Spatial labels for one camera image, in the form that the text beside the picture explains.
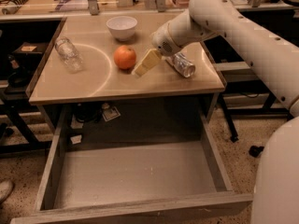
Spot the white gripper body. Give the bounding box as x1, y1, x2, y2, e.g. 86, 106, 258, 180
151, 22, 184, 56

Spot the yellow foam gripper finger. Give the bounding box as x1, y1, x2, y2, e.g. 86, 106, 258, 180
132, 49, 162, 77

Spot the orange fruit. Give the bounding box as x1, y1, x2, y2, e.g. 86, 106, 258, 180
113, 45, 136, 70

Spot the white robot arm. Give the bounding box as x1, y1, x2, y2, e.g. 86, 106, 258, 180
133, 0, 299, 224

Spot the open grey wooden drawer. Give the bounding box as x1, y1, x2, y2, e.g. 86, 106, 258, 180
11, 101, 252, 224

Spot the silver soda can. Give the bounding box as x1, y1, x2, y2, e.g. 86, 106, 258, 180
166, 52, 195, 78

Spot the white ceramic bowl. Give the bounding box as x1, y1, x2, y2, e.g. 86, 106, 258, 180
107, 16, 137, 41

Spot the grey cabinet desk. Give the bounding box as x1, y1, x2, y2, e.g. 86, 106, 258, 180
25, 11, 227, 133

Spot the clear plastic bottle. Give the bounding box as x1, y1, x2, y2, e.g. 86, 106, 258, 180
54, 36, 83, 73

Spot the black office chair base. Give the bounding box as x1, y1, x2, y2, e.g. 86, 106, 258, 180
249, 146, 264, 158

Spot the white shoe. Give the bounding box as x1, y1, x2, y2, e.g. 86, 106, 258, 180
0, 179, 14, 203

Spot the black side table frame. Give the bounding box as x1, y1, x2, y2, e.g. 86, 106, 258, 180
0, 80, 51, 154

